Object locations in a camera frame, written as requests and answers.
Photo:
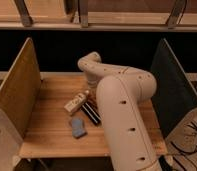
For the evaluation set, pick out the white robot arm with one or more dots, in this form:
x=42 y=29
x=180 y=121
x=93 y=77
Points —
x=119 y=90

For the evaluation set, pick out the black striped rectangular block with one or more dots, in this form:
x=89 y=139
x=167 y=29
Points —
x=91 y=113

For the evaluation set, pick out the blue sponge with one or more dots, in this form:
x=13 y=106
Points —
x=78 y=129

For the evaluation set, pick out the dark right side panel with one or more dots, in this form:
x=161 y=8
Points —
x=175 y=95

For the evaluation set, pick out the wooden left side panel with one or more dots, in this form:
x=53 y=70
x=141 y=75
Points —
x=18 y=92

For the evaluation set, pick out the wooden back shelf frame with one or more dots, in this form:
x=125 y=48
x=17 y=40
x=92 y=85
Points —
x=100 y=15

